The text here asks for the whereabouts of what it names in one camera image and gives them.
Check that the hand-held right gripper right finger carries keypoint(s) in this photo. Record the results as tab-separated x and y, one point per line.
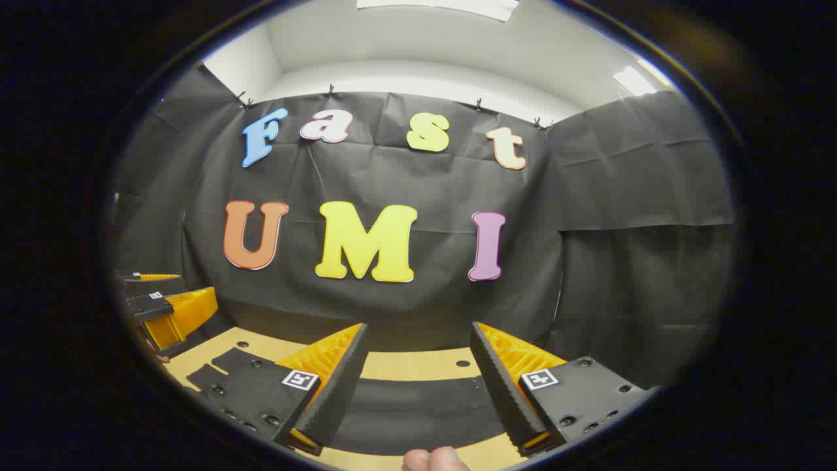
500	386

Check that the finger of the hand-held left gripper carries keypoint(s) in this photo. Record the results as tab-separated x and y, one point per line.
153	285
180	317

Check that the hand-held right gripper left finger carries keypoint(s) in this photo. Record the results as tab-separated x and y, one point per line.
340	386

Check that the dark grey jeans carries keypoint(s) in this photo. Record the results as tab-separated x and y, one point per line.
418	412

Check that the black backdrop cloth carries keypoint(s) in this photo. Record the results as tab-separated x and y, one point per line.
425	176

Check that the white ceiling light panel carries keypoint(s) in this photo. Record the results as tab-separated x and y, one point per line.
634	81
438	6

